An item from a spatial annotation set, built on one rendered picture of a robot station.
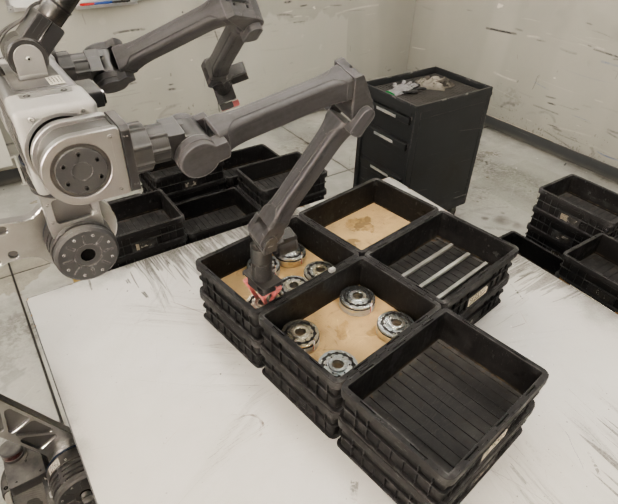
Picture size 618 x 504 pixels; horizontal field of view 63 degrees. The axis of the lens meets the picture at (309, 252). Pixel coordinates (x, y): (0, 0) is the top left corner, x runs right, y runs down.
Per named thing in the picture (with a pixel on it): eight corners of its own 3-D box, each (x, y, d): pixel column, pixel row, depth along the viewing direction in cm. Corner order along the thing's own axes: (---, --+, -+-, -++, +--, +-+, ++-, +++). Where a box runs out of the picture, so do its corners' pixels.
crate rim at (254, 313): (255, 321, 131) (255, 314, 130) (193, 267, 149) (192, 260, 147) (361, 260, 153) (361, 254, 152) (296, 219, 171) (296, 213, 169)
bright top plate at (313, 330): (298, 354, 129) (298, 352, 129) (273, 332, 135) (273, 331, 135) (326, 335, 135) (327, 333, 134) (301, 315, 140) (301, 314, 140)
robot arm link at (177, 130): (147, 121, 89) (159, 138, 87) (201, 110, 94) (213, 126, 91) (151, 162, 96) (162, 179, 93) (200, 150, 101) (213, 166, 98)
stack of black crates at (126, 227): (117, 322, 236) (94, 244, 209) (98, 287, 256) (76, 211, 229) (196, 291, 254) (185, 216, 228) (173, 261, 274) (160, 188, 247)
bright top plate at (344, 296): (357, 315, 141) (357, 313, 141) (332, 296, 147) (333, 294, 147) (382, 299, 147) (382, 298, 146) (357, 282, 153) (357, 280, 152)
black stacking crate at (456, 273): (436, 336, 141) (444, 306, 135) (359, 284, 159) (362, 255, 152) (510, 278, 163) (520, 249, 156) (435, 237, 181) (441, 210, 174)
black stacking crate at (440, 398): (439, 514, 102) (449, 484, 95) (335, 419, 119) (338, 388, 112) (536, 405, 124) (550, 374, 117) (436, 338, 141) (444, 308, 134)
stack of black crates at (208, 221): (196, 291, 255) (188, 235, 235) (173, 260, 274) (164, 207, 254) (265, 264, 273) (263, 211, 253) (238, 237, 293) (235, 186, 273)
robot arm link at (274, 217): (336, 79, 111) (365, 106, 106) (351, 87, 115) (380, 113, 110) (239, 226, 129) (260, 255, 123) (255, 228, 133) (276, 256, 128)
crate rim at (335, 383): (337, 393, 114) (337, 386, 112) (255, 321, 131) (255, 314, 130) (442, 312, 135) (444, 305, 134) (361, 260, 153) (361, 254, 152)
